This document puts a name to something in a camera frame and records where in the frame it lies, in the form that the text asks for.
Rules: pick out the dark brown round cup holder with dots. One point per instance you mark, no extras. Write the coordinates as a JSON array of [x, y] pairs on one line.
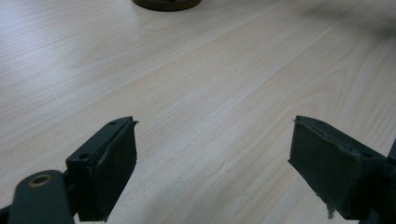
[[166, 4]]

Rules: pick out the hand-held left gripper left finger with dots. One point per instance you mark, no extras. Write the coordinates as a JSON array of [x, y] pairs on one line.
[[115, 174]]

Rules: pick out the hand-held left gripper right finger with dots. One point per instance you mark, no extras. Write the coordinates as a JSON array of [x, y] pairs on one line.
[[330, 168]]

